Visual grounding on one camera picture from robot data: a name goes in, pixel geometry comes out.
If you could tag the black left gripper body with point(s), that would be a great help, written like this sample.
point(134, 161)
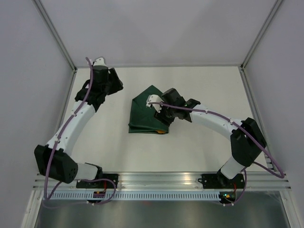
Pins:
point(114, 84)

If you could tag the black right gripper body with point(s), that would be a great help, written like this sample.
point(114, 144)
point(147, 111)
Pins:
point(166, 116)

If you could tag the dark green cloth napkin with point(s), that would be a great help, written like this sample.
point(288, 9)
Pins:
point(141, 117)

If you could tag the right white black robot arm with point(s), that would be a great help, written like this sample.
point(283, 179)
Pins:
point(246, 139)

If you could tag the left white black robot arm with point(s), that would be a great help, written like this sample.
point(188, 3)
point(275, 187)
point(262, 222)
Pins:
point(54, 160)

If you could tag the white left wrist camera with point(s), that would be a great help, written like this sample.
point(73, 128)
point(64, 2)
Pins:
point(100, 61)

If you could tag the left aluminium side rail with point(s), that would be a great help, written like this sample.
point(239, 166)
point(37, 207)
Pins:
point(65, 100)

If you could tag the aluminium side rail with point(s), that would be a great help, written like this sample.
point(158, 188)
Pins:
point(65, 100)
point(252, 102)

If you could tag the left aluminium frame post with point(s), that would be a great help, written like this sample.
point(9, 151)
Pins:
point(54, 33)

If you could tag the aluminium frame post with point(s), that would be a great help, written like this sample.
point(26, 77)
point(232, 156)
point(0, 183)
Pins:
point(266, 24)
point(54, 33)

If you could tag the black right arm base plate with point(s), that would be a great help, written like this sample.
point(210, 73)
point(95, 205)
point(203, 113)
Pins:
point(211, 181)

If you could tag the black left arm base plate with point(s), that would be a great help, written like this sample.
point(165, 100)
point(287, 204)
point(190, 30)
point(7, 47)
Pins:
point(110, 180)

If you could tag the right aluminium side rail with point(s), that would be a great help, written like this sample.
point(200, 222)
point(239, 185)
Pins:
point(252, 102)

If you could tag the aluminium front frame rail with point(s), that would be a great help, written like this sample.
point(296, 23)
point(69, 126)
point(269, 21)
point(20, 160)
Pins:
point(256, 181)

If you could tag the white slotted cable duct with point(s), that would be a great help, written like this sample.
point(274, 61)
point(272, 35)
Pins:
point(137, 195)

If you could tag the right aluminium frame post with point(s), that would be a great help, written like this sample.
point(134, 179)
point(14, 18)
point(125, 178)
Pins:
point(266, 24)

